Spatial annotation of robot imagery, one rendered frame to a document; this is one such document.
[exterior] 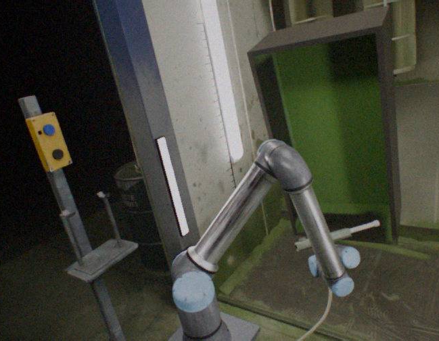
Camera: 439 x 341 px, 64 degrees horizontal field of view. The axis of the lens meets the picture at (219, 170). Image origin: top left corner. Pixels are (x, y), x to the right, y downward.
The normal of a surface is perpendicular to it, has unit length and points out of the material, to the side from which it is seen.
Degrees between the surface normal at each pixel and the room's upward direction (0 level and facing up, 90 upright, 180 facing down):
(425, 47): 90
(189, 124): 90
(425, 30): 90
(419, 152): 57
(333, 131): 102
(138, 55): 90
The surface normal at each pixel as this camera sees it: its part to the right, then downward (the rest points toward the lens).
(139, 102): -0.57, 0.38
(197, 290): -0.18, -0.90
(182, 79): 0.80, 0.04
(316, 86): -0.43, 0.56
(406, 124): -0.58, -0.18
